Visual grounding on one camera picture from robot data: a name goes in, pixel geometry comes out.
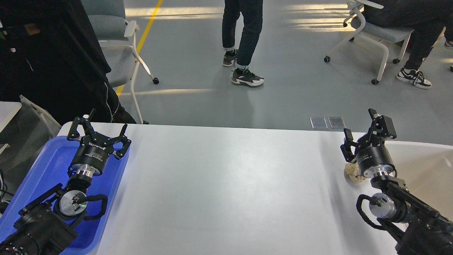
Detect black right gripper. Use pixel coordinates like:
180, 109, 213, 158
341, 108, 397, 178

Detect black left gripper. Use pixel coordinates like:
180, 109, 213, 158
67, 109, 132, 175

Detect beige paper ball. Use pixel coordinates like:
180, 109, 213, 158
345, 162, 367, 184

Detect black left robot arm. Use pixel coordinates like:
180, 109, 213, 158
1, 112, 131, 255

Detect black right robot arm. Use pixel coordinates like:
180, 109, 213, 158
341, 108, 453, 255

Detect right metal floor plate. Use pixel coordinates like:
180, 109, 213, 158
328, 117, 346, 129

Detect metal floor plate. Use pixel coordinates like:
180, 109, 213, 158
328, 117, 346, 129
310, 117, 327, 129

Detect left metal floor plate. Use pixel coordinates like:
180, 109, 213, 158
310, 117, 327, 129

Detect blue plastic tray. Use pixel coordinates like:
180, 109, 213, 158
0, 136, 129, 255

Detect white plastic bin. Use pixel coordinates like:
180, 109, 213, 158
385, 141, 453, 220

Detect white side table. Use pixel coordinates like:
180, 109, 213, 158
0, 101, 22, 132

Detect grey office chair right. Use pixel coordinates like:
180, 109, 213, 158
324, 0, 414, 85

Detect grey office chair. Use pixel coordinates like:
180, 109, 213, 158
324, 0, 414, 85
81, 0, 160, 124

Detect person in black clothes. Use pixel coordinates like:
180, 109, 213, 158
0, 0, 135, 125

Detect grey office chair left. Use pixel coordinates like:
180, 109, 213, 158
81, 0, 160, 124

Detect seated person black trousers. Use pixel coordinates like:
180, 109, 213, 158
362, 0, 453, 89

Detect walking person in jeans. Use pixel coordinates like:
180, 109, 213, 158
222, 0, 265, 87

